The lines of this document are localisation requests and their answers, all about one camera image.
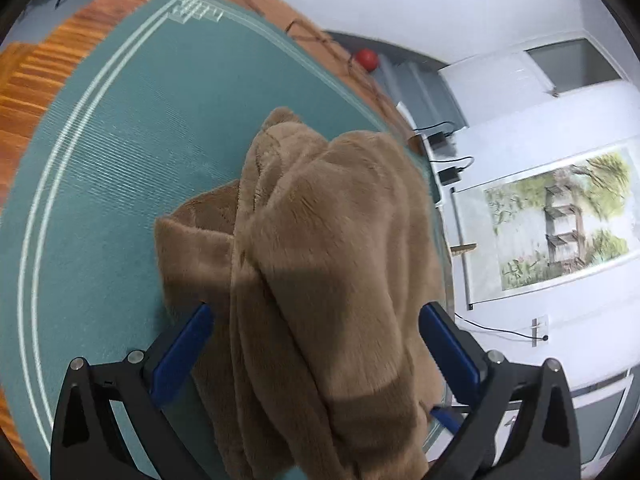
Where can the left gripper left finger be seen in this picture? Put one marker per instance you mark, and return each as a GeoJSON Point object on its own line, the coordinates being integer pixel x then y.
{"type": "Point", "coordinates": [86, 441]}

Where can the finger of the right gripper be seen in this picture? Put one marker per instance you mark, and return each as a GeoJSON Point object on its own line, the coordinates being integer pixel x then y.
{"type": "Point", "coordinates": [448, 417]}

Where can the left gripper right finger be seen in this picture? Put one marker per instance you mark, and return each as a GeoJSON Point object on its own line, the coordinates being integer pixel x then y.
{"type": "Point", "coordinates": [521, 422]}

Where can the brown fleece garment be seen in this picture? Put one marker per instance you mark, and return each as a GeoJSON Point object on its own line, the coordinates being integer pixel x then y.
{"type": "Point", "coordinates": [316, 263]}

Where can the black power adapter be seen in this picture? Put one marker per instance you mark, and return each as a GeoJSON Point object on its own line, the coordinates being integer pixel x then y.
{"type": "Point", "coordinates": [450, 175]}

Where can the green table mat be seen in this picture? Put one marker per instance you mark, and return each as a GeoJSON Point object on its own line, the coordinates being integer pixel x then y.
{"type": "Point", "coordinates": [165, 108]}

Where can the red round object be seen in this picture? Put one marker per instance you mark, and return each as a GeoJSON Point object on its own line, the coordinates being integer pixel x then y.
{"type": "Point", "coordinates": [367, 59]}

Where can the large wall scroll painting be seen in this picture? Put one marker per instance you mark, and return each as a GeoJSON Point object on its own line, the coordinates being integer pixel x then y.
{"type": "Point", "coordinates": [550, 225]}

